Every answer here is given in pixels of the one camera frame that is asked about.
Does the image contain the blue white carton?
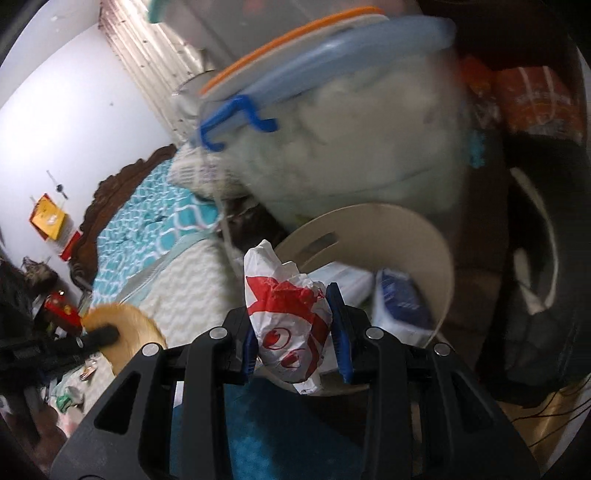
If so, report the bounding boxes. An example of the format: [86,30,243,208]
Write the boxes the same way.
[372,268,437,349]

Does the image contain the teal patterned bedspread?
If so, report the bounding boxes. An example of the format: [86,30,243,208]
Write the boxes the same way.
[69,159,370,480]

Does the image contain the orange rimmed white tray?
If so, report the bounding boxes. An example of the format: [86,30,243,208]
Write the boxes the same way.
[201,6,386,95]

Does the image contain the green white packet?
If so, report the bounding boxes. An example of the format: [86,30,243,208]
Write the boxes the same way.
[50,384,84,413]

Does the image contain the small orange snack bag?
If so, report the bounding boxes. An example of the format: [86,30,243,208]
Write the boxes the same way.
[462,55,498,95]

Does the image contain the black bag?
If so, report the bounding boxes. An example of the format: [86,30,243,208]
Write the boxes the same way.
[475,129,587,407]

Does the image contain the beige waste bin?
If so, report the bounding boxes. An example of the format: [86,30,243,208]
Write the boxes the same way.
[272,203,455,398]

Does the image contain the carved wooden headboard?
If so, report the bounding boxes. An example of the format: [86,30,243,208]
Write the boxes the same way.
[69,144,178,296]

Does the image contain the clear storage box blue lid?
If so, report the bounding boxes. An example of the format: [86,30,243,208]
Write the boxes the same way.
[171,16,481,232]

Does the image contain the yellow paper bag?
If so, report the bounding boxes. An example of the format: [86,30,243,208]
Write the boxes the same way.
[30,194,68,241]

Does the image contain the beige leaf print curtain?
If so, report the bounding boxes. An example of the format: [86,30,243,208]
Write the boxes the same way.
[99,0,218,139]

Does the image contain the white red plastic bag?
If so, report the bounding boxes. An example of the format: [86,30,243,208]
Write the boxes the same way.
[243,239,334,397]

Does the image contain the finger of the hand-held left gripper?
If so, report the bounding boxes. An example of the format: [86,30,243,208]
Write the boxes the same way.
[76,324,119,352]

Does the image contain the brown paper plate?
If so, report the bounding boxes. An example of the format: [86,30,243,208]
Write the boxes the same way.
[82,305,168,376]

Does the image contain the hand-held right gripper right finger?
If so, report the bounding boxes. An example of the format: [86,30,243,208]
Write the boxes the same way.
[325,282,541,480]

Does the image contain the clear storage box teal lid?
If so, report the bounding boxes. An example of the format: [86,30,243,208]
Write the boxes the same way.
[148,0,384,79]

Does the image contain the red gift box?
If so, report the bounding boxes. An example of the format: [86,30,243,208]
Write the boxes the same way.
[43,291,84,330]

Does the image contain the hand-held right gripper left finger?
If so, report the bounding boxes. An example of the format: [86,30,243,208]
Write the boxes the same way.
[48,307,259,480]

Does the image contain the large orange plastic bag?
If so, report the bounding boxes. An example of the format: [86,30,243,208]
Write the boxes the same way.
[496,66,587,137]

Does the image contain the camouflage handbag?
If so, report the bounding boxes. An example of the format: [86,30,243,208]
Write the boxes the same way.
[21,258,58,289]

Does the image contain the white cable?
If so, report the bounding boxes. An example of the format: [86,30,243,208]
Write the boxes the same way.
[213,194,245,273]

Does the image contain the hanging keys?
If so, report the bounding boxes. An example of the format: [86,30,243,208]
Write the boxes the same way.
[46,170,70,200]

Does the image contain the red wall calendar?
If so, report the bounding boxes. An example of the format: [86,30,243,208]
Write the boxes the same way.
[30,196,83,261]

